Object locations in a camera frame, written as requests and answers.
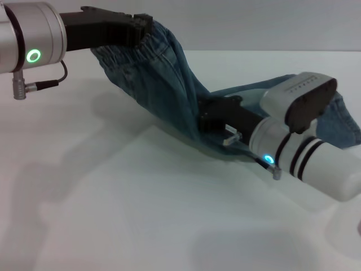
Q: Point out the blue denim shorts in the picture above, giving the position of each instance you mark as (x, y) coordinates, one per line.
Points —
(163, 79)

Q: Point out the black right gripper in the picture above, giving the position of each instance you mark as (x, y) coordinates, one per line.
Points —
(239, 118)

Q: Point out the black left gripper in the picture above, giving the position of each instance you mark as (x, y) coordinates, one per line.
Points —
(96, 28)

